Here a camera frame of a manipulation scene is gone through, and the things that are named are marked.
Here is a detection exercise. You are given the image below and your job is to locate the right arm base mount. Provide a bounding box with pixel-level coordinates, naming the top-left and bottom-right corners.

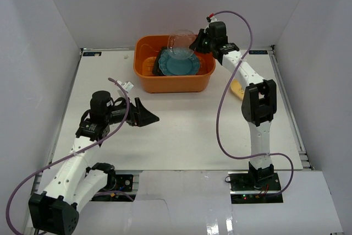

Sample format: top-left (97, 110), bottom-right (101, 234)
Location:
top-left (224, 173), bottom-right (283, 205)

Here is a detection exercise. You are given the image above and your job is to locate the left blue corner label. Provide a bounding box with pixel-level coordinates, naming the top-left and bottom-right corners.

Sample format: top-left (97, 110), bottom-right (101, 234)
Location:
top-left (82, 52), bottom-right (102, 57)

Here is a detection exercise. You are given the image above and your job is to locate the blue corner label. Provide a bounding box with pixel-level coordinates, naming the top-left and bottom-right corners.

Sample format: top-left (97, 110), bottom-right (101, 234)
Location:
top-left (249, 50), bottom-right (268, 55)
top-left (82, 52), bottom-right (102, 57)

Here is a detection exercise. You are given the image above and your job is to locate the purple cable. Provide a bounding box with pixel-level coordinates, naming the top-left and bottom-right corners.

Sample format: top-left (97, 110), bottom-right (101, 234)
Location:
top-left (5, 77), bottom-right (135, 234)
top-left (213, 10), bottom-right (294, 196)

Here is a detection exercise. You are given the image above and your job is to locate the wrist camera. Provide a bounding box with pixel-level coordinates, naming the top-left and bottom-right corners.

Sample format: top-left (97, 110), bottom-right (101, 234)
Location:
top-left (117, 80), bottom-right (134, 93)
top-left (206, 13), bottom-right (221, 28)

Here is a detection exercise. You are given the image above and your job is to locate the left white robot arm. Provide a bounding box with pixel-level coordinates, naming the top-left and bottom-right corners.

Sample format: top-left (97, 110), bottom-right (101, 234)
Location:
top-left (29, 91), bottom-right (159, 234)

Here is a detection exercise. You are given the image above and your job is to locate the right blue corner label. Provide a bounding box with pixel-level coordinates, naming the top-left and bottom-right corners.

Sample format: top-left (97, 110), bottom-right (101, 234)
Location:
top-left (249, 50), bottom-right (268, 55)

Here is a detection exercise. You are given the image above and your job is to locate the orange plastic bin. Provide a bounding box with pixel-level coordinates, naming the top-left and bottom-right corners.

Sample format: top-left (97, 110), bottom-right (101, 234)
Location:
top-left (133, 35), bottom-right (216, 94)

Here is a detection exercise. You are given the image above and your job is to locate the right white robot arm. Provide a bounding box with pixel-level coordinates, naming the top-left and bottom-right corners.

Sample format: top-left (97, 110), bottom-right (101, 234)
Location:
top-left (189, 18), bottom-right (277, 190)

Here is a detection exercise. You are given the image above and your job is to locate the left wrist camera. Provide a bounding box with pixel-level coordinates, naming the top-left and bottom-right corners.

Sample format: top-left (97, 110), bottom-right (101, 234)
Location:
top-left (117, 80), bottom-right (134, 93)

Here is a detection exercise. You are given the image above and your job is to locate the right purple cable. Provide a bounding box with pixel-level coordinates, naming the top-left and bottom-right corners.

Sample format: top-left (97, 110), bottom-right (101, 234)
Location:
top-left (213, 10), bottom-right (294, 196)

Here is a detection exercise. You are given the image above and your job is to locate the black amber square plate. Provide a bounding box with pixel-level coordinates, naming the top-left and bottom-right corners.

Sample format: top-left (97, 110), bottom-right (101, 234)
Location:
top-left (152, 46), bottom-right (167, 76)

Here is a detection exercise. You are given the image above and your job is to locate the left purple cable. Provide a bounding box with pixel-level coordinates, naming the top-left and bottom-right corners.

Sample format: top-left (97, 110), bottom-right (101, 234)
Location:
top-left (5, 77), bottom-right (135, 234)

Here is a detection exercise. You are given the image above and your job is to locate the teal scalloped round plate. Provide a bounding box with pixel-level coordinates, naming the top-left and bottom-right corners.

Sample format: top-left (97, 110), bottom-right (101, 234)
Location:
top-left (157, 50), bottom-right (200, 76)

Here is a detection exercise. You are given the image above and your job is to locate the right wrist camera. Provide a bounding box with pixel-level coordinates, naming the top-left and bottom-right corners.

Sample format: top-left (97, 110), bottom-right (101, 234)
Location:
top-left (206, 13), bottom-right (221, 28)

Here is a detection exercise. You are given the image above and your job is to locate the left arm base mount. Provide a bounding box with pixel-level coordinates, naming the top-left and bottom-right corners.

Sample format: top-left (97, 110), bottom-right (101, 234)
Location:
top-left (91, 174), bottom-right (136, 202)

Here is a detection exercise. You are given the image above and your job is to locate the small yellow square dish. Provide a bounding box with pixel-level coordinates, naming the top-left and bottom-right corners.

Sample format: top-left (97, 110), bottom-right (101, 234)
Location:
top-left (230, 79), bottom-right (244, 101)

